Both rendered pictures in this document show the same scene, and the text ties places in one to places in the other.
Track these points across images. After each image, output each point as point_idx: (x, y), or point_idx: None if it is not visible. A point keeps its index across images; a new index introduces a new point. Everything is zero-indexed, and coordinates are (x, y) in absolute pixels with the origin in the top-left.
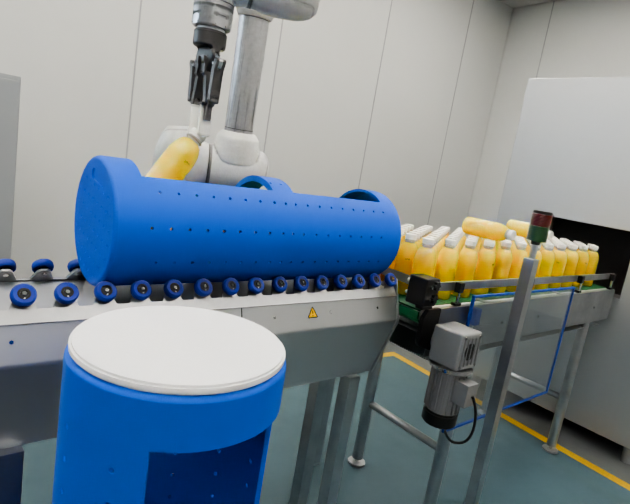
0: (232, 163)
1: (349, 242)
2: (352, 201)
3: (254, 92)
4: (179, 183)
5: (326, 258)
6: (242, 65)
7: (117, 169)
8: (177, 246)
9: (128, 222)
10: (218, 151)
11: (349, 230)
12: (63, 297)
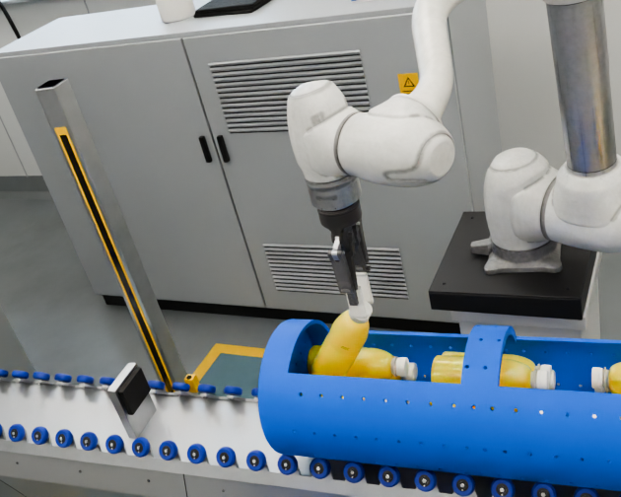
0: (572, 223)
1: (607, 468)
2: None
3: (590, 115)
4: (325, 381)
5: (567, 480)
6: (560, 79)
7: (267, 365)
8: (326, 448)
9: (270, 425)
10: (553, 202)
11: (604, 453)
12: (250, 465)
